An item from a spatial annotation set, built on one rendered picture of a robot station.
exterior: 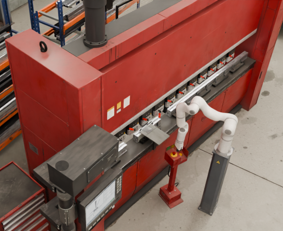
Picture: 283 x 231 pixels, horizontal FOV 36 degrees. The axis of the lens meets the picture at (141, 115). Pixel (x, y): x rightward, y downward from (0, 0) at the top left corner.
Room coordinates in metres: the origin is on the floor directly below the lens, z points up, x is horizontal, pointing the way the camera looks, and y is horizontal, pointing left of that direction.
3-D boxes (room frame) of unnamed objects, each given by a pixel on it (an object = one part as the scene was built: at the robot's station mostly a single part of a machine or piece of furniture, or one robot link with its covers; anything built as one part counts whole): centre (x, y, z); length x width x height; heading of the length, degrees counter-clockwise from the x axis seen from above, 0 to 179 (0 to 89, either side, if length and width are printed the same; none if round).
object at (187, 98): (4.29, -0.83, 0.92); 1.67 x 0.06 x 0.10; 141
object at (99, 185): (2.03, 0.28, 1.42); 0.45 x 0.12 x 0.36; 146
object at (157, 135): (3.21, -0.16, 1.00); 0.26 x 0.18 x 0.01; 51
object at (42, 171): (2.12, 0.56, 1.67); 0.40 x 0.24 x 0.07; 141
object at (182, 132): (3.19, -0.43, 1.05); 0.09 x 0.08 x 0.13; 156
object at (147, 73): (3.81, -0.45, 1.67); 3.00 x 0.08 x 0.80; 141
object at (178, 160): (3.18, -0.41, 0.75); 0.20 x 0.16 x 0.18; 127
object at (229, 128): (3.03, -0.86, 1.30); 0.19 x 0.12 x 0.24; 163
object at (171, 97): (3.60, -0.28, 1.19); 0.15 x 0.09 x 0.17; 141
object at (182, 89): (3.75, -0.40, 1.19); 0.15 x 0.09 x 0.17; 141
